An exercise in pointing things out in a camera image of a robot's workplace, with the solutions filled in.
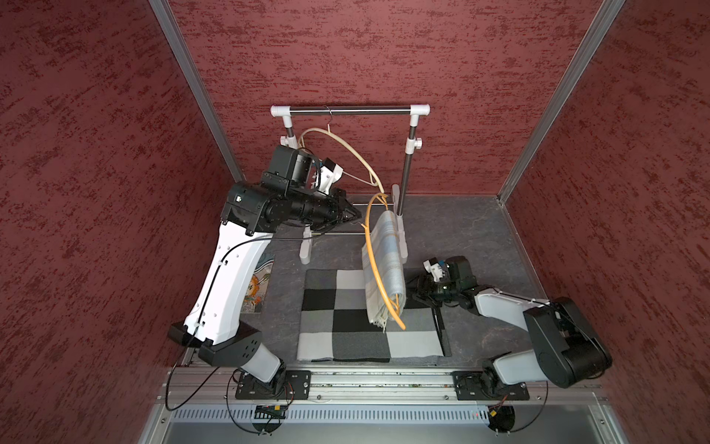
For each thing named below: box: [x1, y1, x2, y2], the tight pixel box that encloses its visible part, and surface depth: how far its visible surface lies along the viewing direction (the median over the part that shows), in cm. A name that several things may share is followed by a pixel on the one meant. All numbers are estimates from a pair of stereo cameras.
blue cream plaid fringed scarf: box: [361, 209, 406, 333], surface depth 71 cm
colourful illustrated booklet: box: [241, 254, 275, 314], surface depth 94 cm
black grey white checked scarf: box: [296, 269, 453, 363], surface depth 83 cm
